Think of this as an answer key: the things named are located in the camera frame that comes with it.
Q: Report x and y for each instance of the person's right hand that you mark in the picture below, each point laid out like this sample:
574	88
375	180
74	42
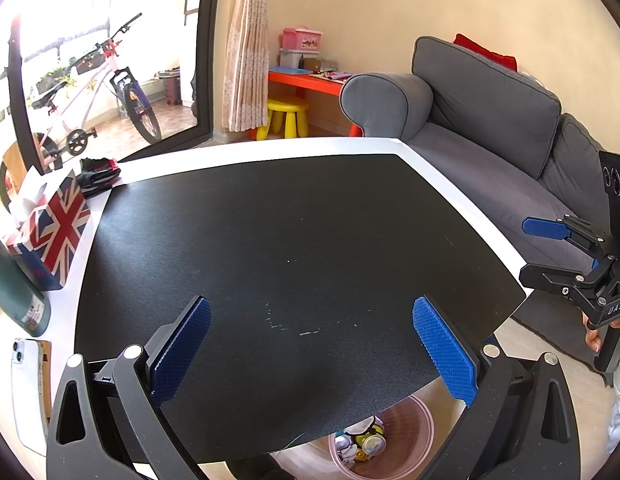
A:
592	339

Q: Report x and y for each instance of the small brown box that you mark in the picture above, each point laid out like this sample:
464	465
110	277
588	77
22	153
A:
312	64

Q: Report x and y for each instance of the brown balcony bin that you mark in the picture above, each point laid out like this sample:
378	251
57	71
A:
169	87

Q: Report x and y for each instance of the magazines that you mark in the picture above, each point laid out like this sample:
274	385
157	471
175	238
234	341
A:
331	77

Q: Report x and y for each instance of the black and red gloves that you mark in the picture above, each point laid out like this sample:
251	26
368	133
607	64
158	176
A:
97	175

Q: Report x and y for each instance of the black door frame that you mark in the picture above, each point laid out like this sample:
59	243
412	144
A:
204	60

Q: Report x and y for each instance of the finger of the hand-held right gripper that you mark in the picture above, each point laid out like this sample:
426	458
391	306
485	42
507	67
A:
545	227
540	277

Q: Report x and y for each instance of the planter box with plants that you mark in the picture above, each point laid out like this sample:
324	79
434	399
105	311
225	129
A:
89	63
54	83

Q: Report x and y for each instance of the yellow green drink can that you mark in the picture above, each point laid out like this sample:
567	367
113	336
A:
372	444

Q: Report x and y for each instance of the grey sofa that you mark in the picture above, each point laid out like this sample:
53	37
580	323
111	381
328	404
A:
465	150

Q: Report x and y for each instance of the white smartphone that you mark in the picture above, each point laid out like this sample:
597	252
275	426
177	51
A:
29	395

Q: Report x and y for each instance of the grey storage box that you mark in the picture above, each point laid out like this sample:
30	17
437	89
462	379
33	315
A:
292	58

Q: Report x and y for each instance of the pink patterned curtain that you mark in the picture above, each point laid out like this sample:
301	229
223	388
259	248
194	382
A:
247	60

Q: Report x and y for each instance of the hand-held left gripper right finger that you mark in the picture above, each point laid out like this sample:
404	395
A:
445	350

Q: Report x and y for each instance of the white bicycle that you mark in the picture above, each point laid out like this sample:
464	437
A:
132	92

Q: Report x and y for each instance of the dark shoe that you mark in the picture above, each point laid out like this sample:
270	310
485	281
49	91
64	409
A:
255	467

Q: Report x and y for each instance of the yellow plastic stool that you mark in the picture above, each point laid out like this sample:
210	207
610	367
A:
286	109

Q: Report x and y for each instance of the pink storage box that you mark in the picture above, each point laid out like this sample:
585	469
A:
302	40

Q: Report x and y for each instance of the flag print tissue box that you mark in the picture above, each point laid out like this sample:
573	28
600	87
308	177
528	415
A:
59	230

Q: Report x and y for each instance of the brown cardboard box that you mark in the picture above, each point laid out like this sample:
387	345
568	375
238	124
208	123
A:
13	160

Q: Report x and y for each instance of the red cushion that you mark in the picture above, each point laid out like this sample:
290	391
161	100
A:
485	54

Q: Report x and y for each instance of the dark green bottle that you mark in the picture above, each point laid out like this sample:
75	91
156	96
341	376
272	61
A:
14	290

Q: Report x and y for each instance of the blue tray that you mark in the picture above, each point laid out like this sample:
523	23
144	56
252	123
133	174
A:
289	69

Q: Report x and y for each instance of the pink translucent trash bin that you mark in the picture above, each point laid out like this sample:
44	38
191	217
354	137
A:
415	435

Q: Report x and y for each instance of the white and black pouch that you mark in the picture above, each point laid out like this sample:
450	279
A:
359	430

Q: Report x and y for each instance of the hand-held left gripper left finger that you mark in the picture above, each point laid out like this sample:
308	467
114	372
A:
182	350

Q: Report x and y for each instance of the orange low table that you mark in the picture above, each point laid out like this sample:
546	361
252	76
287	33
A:
295	80

